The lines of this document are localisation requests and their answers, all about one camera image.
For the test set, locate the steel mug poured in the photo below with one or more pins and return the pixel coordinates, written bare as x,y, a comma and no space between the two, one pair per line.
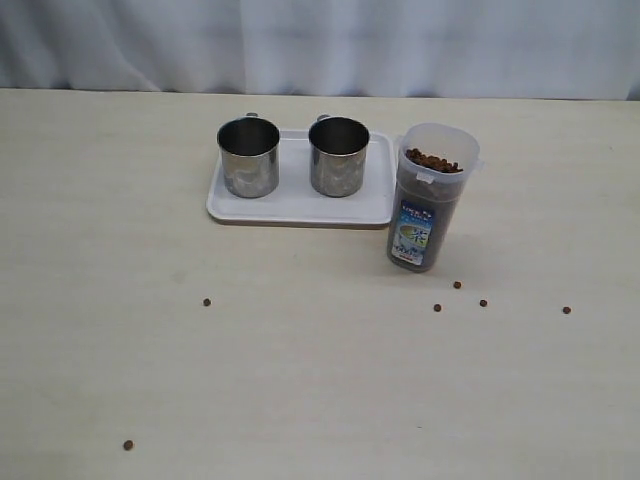
338,155

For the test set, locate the steel mug with pellets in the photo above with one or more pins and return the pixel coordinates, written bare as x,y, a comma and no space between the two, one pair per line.
249,147

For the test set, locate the clear plastic jar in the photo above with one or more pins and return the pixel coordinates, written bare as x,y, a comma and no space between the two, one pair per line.
443,141

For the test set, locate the white plastic tray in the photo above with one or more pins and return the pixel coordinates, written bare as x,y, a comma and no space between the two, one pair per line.
296,203

